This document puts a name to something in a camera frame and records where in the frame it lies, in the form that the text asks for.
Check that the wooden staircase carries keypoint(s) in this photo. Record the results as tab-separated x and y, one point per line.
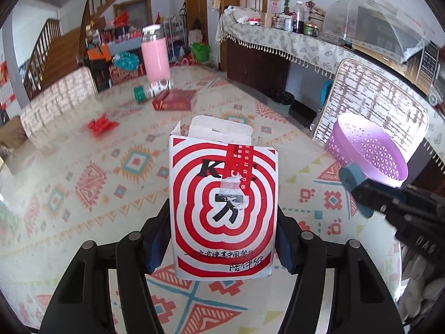
62	52

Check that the pink thermos flask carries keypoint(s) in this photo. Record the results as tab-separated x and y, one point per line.
156	59

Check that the wooden door frame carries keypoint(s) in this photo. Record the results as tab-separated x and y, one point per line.
194	7

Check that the teal mesh bag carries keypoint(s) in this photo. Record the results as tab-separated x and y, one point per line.
125	61

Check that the green trash bin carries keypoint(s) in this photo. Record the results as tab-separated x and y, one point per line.
283	106

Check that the red flat carton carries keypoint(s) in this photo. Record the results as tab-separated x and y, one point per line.
177	100

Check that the clear mesh food cover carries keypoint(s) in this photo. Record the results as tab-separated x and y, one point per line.
375	17

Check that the dark liquid bottle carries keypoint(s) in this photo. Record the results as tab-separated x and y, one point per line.
299	21

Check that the grey door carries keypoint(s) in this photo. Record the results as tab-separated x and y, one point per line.
135	10

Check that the purple plastic basket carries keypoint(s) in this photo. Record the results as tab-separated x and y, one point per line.
368	146

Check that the checked cloth table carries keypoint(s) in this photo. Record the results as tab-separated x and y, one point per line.
121	45

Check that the leaf-printed fringed cloth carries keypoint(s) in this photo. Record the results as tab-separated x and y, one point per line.
278	41

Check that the green lidded jar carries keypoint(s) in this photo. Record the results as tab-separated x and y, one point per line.
310	29

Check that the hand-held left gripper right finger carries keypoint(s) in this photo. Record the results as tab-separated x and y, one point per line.
283	247

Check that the green-capped seasoning bottle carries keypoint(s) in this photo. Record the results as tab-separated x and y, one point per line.
153	89

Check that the red wall calendar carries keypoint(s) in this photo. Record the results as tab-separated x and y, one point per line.
3	80

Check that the dark wooden sideboard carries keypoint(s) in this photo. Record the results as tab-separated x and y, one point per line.
257	66

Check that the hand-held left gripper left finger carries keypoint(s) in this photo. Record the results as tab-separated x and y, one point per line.
158	243

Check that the patterned fabric chair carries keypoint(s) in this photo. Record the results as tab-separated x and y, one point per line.
55	101
365	90

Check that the green bag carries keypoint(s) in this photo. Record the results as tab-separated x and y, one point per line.
201	51

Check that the panda plush toy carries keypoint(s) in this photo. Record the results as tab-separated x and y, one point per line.
229	9

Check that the white metal rack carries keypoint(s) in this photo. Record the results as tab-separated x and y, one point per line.
173	31

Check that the red and white paper box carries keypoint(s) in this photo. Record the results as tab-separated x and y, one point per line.
222	188

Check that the person's right hand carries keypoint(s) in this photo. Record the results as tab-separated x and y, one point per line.
417	288

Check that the blue plastic stool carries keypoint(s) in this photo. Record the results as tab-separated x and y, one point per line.
326	92

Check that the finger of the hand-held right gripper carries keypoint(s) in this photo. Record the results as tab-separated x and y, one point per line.
366	210
349	177

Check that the red crumpled wrapper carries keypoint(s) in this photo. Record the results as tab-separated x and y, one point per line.
100	125

